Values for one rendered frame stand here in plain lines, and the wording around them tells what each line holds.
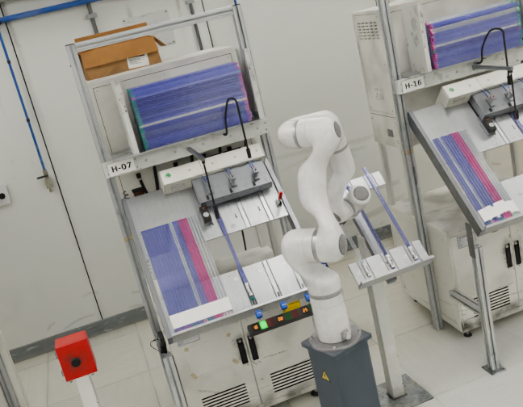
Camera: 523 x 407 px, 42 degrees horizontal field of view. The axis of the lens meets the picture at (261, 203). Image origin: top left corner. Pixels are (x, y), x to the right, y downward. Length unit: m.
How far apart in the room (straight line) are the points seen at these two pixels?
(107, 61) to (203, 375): 1.52
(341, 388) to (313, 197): 0.68
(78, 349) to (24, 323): 1.96
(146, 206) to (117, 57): 0.72
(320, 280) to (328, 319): 0.14
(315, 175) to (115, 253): 2.59
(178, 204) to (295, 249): 0.91
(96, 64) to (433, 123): 1.64
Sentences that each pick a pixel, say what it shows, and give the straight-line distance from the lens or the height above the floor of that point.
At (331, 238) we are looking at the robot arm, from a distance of 2.29.
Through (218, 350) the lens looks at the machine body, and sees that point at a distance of 3.22.
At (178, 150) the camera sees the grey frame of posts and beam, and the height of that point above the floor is 1.35.
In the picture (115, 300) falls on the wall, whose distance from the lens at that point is 4.81.
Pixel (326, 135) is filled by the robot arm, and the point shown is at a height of 1.43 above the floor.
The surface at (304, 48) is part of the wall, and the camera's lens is 4.79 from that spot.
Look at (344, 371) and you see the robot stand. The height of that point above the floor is 0.62.
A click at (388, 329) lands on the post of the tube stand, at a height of 0.36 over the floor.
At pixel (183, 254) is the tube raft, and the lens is 2.96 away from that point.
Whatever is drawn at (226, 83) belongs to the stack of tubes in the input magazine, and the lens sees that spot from 3.08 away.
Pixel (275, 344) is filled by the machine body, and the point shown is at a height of 0.36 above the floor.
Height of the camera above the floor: 1.90
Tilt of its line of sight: 16 degrees down
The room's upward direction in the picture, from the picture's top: 13 degrees counter-clockwise
